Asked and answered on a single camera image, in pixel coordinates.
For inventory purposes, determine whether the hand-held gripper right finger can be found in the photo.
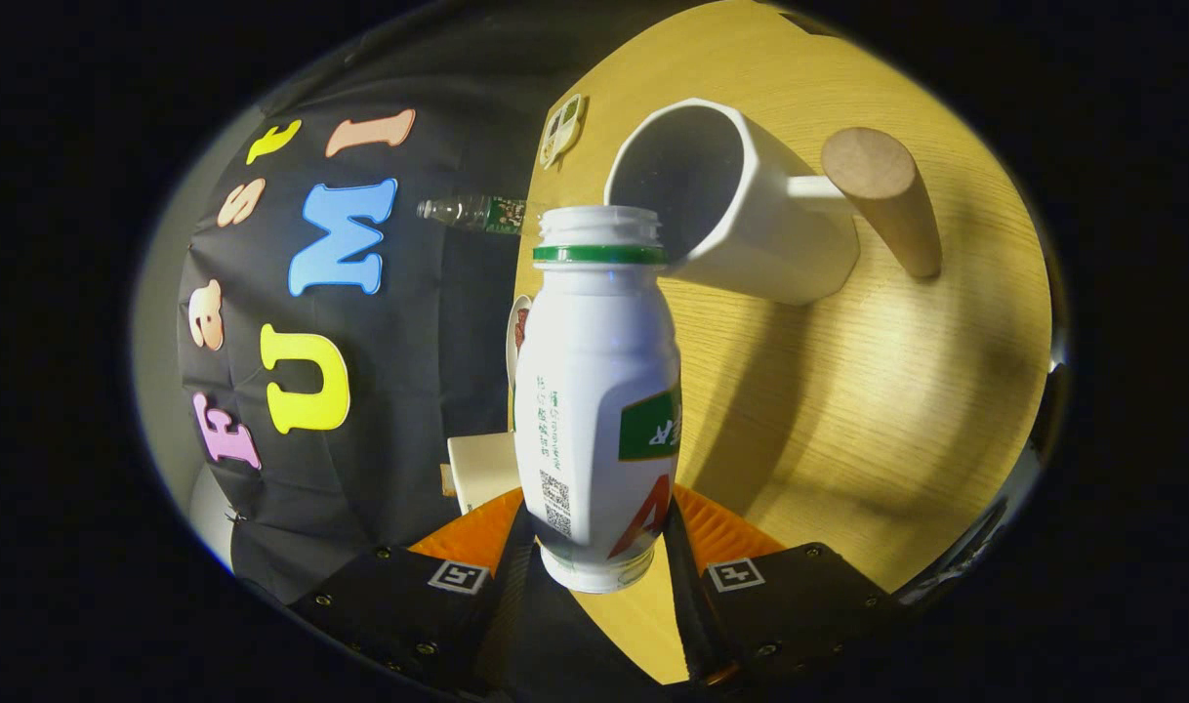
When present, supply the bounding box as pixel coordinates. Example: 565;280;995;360
661;483;898;689

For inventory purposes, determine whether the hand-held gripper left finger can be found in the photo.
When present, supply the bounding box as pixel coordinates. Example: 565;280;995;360
287;486;537;699

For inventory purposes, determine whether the white juice bottle green ring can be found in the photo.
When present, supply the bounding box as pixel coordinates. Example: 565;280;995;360
512;205;683;595

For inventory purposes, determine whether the white cup wooden handle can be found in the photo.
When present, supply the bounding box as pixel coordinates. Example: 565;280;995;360
604;98;944;307

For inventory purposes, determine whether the clear plastic water bottle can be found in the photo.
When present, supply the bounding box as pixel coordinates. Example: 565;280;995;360
417;193;547;236

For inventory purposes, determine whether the white toaster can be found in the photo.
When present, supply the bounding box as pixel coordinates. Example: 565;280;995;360
446;432;522;516

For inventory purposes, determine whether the white round plate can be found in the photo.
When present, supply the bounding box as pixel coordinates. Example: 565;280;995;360
506;295;533;392

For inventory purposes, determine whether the wooden table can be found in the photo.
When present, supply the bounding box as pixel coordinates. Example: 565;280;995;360
507;0;1054;684

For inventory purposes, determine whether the white divided snack tray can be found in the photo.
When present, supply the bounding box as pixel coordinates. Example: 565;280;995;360
540;94;589;170

